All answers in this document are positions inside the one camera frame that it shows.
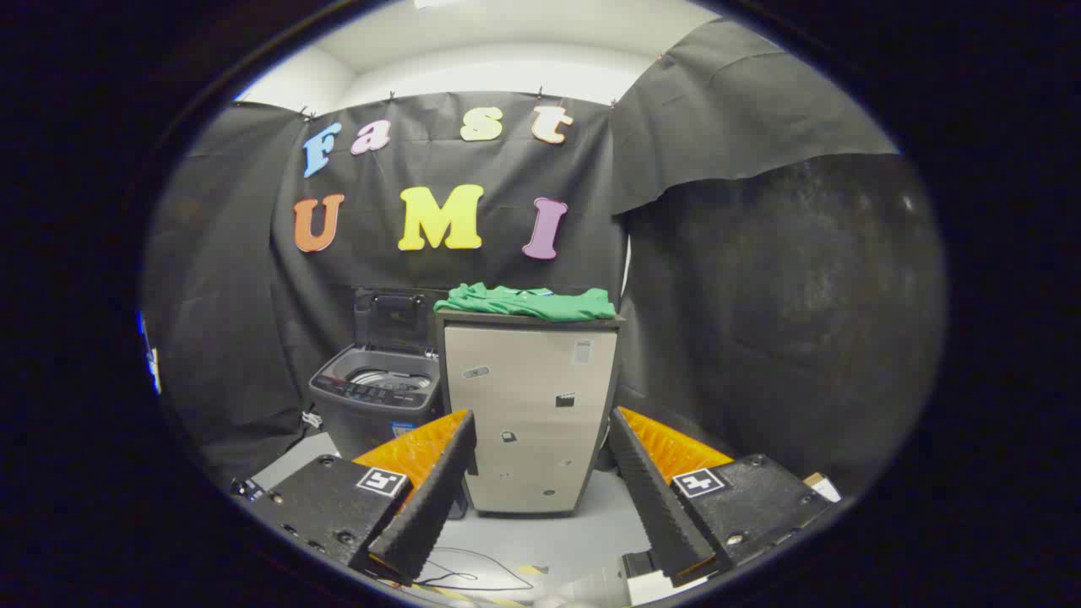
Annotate dark washing machine lid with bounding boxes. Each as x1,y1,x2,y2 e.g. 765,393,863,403
353,287,440,356

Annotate black floor cable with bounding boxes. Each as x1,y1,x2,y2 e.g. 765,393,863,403
414,547,537,592

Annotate beige cabinet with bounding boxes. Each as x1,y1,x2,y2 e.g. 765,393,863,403
435,309,626,516

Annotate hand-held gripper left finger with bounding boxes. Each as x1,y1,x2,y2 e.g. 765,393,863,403
245,410,478,588

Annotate black backdrop cloth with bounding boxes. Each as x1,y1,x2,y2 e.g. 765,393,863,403
142,17,948,499

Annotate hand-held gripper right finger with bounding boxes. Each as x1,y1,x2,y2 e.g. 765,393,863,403
608,407,845,592

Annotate green polo shirt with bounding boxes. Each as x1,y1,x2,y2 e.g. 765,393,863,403
433,282,617,323

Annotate grey washing machine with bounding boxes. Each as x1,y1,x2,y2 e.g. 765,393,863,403
308,342,444,461

